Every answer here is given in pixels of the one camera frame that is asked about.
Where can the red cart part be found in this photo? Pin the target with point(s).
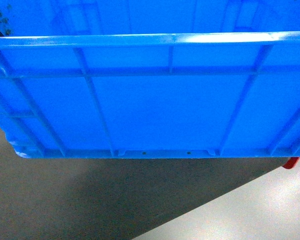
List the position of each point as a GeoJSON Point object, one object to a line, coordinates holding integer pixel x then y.
{"type": "Point", "coordinates": [291, 163]}

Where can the large blue plastic crate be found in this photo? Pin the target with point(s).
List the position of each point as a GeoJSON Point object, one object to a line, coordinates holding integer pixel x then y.
{"type": "Point", "coordinates": [149, 79]}

